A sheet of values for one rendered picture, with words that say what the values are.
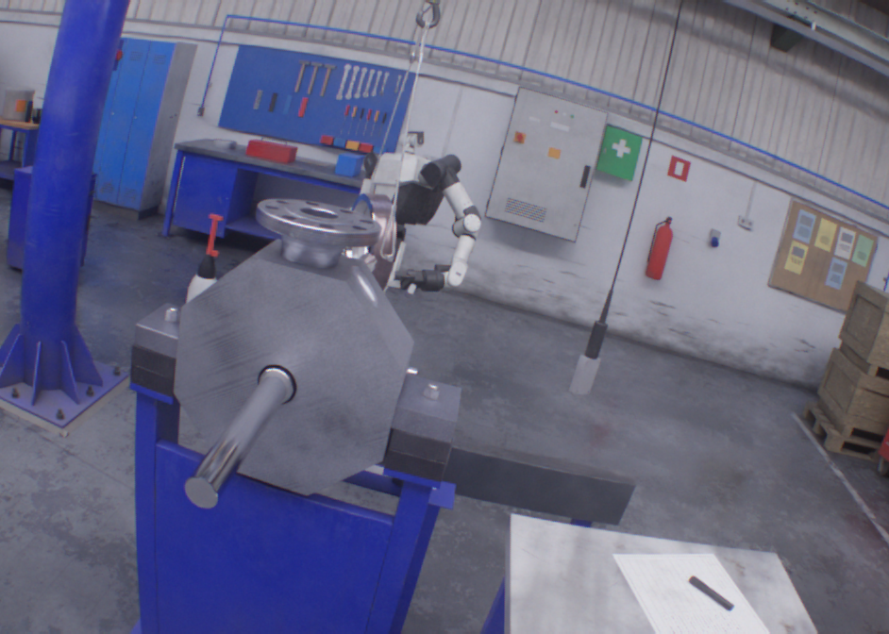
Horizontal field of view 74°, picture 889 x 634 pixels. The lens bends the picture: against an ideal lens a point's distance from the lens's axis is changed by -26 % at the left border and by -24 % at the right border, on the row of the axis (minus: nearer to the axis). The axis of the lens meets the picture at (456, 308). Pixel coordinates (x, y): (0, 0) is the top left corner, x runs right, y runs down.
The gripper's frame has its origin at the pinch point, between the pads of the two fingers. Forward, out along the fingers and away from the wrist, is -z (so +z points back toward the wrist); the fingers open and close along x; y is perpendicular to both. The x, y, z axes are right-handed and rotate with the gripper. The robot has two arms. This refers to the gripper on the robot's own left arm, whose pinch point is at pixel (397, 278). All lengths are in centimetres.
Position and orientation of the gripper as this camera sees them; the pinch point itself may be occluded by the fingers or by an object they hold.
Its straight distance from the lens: 311.4
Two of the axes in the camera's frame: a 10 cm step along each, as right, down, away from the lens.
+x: 3.9, -3.5, -8.5
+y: 1.1, 9.4, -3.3
